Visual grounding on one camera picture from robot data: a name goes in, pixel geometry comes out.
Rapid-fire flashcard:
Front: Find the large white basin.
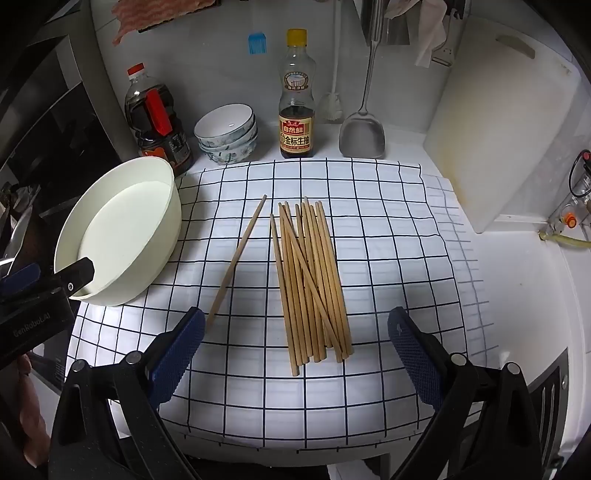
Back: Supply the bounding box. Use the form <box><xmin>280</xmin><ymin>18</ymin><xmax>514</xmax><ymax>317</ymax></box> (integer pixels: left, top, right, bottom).
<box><xmin>54</xmin><ymin>157</ymin><xmax>182</xmax><ymax>306</ymax></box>

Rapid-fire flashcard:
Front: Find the person's left hand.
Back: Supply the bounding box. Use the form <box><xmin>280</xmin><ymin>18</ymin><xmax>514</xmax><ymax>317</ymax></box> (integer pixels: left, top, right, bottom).
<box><xmin>15</xmin><ymin>354</ymin><xmax>51</xmax><ymax>462</ymax></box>

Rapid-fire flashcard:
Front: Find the pink cloth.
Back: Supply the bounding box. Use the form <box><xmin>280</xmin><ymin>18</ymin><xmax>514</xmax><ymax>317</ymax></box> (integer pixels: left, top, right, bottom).
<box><xmin>112</xmin><ymin>0</ymin><xmax>220</xmax><ymax>45</ymax></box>

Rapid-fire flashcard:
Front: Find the white cutting board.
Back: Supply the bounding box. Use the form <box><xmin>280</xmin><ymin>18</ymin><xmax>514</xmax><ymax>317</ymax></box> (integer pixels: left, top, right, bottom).
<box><xmin>422</xmin><ymin>17</ymin><xmax>580</xmax><ymax>234</ymax></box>

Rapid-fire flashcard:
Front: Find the soy sauce bottle yellow cap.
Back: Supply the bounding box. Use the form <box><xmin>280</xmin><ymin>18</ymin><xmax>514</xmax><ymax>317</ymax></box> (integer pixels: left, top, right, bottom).
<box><xmin>277</xmin><ymin>28</ymin><xmax>316</xmax><ymax>160</ymax></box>

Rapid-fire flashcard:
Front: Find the gas pipe valve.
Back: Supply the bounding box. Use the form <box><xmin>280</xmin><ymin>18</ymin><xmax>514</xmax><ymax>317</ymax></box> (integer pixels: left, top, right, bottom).
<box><xmin>538</xmin><ymin>150</ymin><xmax>591</xmax><ymax>252</ymax></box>

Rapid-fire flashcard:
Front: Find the white patterned ceramic bowl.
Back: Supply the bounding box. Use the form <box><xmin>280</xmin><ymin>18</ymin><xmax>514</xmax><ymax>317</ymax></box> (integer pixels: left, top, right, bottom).
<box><xmin>198</xmin><ymin>127</ymin><xmax>258</xmax><ymax>155</ymax></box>
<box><xmin>193</xmin><ymin>104</ymin><xmax>256</xmax><ymax>145</ymax></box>
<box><xmin>203</xmin><ymin>138</ymin><xmax>257</xmax><ymax>165</ymax></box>

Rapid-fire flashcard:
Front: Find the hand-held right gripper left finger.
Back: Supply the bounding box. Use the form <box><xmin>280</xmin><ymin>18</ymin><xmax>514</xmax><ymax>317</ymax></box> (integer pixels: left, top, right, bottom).
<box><xmin>48</xmin><ymin>306</ymin><xmax>206</xmax><ymax>480</ymax></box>

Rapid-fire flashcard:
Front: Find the white grid-patterned cloth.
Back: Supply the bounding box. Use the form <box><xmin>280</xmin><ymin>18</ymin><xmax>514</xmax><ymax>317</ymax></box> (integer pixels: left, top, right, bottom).
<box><xmin>65</xmin><ymin>157</ymin><xmax>490</xmax><ymax>450</ymax></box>

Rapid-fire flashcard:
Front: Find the dark sauce jug red handle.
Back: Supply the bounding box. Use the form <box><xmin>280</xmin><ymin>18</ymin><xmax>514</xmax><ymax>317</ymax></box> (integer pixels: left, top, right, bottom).
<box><xmin>124</xmin><ymin>63</ymin><xmax>195</xmax><ymax>177</ymax></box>

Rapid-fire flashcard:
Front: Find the black slotted panel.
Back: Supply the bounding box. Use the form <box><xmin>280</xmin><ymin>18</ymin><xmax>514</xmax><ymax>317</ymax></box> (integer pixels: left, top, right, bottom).
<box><xmin>526</xmin><ymin>348</ymin><xmax>570</xmax><ymax>464</ymax></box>

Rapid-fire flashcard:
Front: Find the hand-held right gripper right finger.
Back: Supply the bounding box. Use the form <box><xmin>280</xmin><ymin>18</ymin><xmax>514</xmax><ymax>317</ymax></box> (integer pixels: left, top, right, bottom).
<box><xmin>387</xmin><ymin>306</ymin><xmax>543</xmax><ymax>480</ymax></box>

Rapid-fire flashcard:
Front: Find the white hanging rag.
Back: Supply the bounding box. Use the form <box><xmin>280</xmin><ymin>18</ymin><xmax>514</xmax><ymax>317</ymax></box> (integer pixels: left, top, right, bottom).
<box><xmin>385</xmin><ymin>0</ymin><xmax>448</xmax><ymax>69</ymax></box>

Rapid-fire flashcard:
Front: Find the white bottle brush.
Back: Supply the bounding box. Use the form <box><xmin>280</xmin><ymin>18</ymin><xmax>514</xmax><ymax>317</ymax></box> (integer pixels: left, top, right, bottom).
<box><xmin>320</xmin><ymin>41</ymin><xmax>345</xmax><ymax>124</ymax></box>

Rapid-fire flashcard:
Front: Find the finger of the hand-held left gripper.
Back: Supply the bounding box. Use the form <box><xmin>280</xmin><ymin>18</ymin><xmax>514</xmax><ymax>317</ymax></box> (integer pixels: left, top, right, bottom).
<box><xmin>51</xmin><ymin>257</ymin><xmax>96</xmax><ymax>299</ymax></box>
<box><xmin>0</xmin><ymin>263</ymin><xmax>42</xmax><ymax>299</ymax></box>

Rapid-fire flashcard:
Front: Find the light wooden chopstick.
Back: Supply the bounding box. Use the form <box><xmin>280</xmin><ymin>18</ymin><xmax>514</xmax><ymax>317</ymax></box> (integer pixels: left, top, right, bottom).
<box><xmin>204</xmin><ymin>194</ymin><xmax>269</xmax><ymax>330</ymax></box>

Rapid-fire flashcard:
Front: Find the pile of wooden chopsticks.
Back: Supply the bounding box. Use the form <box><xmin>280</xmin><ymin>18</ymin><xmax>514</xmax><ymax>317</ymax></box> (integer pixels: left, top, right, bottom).
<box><xmin>269</xmin><ymin>196</ymin><xmax>354</xmax><ymax>377</ymax></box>

